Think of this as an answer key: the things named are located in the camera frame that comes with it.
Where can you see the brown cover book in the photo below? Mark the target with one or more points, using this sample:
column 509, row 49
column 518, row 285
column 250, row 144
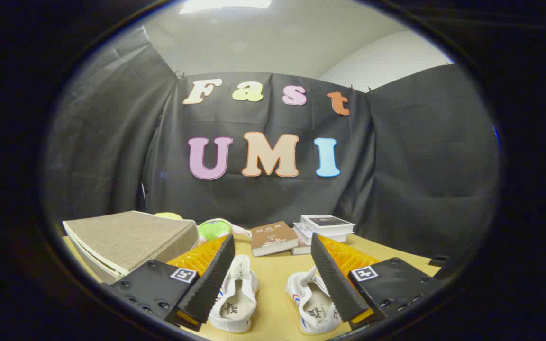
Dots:
column 273, row 237

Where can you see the green and pink plush toy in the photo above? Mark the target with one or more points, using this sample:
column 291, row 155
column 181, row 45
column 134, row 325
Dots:
column 213, row 229

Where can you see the black table clamp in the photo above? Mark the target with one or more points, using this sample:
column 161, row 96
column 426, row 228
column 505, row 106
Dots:
column 439, row 260

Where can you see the thin pale book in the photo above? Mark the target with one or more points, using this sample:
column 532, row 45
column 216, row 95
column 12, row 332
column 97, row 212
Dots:
column 299, row 248

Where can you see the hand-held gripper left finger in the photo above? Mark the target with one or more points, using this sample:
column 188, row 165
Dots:
column 213, row 279

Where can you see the ceiling light panel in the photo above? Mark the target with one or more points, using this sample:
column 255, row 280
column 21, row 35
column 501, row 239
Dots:
column 225, row 4

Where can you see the white canvas shoe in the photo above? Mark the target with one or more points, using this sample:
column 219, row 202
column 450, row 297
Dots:
column 237, row 303
column 313, row 312

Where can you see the plain white book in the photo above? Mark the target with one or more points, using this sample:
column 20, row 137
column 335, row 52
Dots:
column 304, row 233

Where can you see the yellow plush toy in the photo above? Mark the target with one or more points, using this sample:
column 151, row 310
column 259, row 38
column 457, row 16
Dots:
column 168, row 216

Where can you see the beige fabric storage box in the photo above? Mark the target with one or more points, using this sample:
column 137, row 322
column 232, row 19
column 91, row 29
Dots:
column 131, row 237

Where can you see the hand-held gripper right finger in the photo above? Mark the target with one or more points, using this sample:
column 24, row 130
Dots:
column 334, row 279

